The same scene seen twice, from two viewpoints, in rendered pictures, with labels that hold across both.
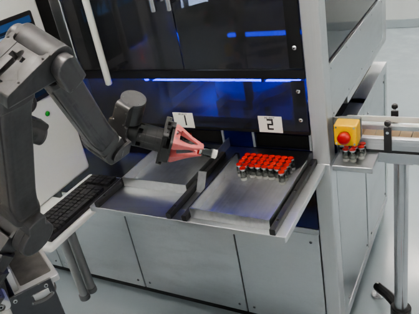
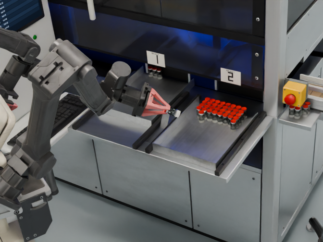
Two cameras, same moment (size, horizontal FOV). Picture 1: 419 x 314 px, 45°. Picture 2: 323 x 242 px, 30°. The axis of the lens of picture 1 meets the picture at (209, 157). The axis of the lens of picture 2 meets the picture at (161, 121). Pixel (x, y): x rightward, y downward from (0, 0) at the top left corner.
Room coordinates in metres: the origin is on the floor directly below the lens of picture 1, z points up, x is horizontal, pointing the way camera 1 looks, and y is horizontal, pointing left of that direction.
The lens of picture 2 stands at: (-0.44, -0.03, 2.24)
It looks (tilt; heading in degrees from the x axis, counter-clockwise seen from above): 35 degrees down; 3
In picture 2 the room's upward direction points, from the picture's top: 6 degrees counter-clockwise
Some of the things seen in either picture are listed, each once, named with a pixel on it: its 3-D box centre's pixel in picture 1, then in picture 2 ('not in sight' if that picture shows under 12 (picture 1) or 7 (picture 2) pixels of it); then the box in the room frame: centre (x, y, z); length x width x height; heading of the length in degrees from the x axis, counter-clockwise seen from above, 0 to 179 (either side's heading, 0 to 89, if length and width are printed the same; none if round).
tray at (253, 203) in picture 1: (251, 187); (206, 131); (1.37, -0.11, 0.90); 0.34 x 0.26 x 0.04; 147
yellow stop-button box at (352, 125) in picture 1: (347, 131); (294, 92); (1.43, -0.45, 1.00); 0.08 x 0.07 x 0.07; 148
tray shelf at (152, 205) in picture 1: (212, 182); (174, 119); (1.50, 0.01, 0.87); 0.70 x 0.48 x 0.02; 58
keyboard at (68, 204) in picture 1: (73, 204); (51, 120); (1.63, 0.52, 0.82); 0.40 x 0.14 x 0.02; 148
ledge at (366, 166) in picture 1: (356, 159); (301, 115); (1.46, -0.48, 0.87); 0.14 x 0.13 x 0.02; 148
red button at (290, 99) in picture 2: (344, 137); (290, 99); (1.40, -0.42, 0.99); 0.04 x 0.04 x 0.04; 58
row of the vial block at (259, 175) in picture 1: (261, 171); (217, 117); (1.44, -0.16, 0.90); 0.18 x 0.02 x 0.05; 57
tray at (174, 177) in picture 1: (178, 161); (146, 94); (1.65, 0.11, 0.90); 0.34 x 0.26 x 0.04; 148
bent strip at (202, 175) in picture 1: (194, 190); (158, 126); (1.40, 0.07, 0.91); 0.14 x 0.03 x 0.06; 148
